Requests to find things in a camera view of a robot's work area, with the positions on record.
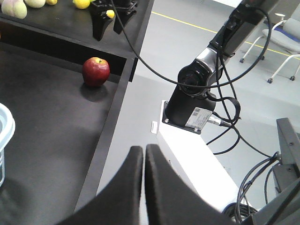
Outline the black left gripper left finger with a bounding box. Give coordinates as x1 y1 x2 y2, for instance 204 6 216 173
59 146 143 225

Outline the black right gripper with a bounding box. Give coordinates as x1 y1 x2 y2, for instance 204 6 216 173
90 0 138 41

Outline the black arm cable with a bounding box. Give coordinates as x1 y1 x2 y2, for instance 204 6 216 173
110 0 272 89

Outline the dark red apple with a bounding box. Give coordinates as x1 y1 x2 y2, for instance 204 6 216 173
82 57 110 87

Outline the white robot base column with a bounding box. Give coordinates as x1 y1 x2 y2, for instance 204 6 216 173
156 100 238 212

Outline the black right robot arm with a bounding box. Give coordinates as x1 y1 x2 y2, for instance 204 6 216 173
89 0 279 134

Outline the black wooden produce stand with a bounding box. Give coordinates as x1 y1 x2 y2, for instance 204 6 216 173
0 0 153 225

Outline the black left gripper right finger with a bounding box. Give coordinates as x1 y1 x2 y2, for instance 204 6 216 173
144 144 233 225

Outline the white chair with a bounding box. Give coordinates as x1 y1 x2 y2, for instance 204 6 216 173
239 16 300 84

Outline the light blue plastic basket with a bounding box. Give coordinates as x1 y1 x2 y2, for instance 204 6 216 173
0 104 15 186

